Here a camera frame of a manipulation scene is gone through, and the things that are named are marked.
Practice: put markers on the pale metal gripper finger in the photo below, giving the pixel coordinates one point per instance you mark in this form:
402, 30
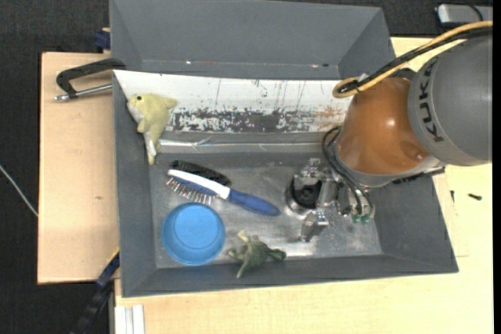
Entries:
315, 225
313, 168

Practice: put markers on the black and silver round thing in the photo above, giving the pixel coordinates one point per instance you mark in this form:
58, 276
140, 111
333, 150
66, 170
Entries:
307, 195

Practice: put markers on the green toy dinosaur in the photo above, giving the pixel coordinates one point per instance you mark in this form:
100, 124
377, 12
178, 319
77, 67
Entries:
254, 252

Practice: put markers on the blue and white two-sided brush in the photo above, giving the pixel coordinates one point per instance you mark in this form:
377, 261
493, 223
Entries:
242, 199

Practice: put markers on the blue plastic bowl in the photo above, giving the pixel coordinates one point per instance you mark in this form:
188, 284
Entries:
193, 232

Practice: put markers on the small black screw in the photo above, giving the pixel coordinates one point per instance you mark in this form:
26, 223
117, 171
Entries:
475, 196

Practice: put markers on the grey metal bin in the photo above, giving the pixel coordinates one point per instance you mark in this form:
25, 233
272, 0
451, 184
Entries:
242, 35

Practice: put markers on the yellow-green plush toy animal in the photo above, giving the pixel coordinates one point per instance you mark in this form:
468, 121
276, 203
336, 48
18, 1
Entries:
153, 115

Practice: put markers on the pale brown flat board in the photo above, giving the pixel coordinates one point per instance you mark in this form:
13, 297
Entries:
74, 168

